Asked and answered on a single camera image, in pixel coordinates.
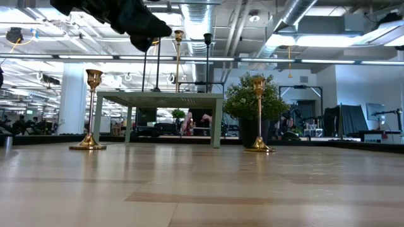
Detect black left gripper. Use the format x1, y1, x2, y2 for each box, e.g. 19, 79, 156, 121
94, 0, 173, 53

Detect tall gold candlestick holder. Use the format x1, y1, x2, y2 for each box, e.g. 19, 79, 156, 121
174, 30, 184, 93

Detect short gold candlestick holder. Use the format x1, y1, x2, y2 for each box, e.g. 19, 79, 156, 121
68, 68, 107, 151
243, 76, 276, 154

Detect pale green perforated metal shelf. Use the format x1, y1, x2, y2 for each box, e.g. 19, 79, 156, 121
92, 90, 225, 149

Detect white building column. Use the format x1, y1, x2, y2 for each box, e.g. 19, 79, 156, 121
57, 62, 88, 136

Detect person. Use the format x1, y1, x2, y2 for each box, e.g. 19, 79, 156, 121
180, 109, 213, 136
12, 115, 35, 135
279, 116, 300, 138

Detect potted green plant white flowers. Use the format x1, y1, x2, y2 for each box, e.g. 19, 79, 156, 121
222, 71, 291, 148

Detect silver metal cylinder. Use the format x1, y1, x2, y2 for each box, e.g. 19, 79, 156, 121
3, 134, 14, 151

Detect black backdrop curtain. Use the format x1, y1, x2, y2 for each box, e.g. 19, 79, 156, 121
324, 103, 369, 138

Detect white box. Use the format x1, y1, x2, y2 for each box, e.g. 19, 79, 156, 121
362, 131, 403, 144

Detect silver ventilation duct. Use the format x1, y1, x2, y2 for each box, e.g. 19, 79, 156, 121
179, 0, 218, 92
255, 0, 318, 61

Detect black ceiling camera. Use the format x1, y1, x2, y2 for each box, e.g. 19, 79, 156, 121
6, 26, 25, 44

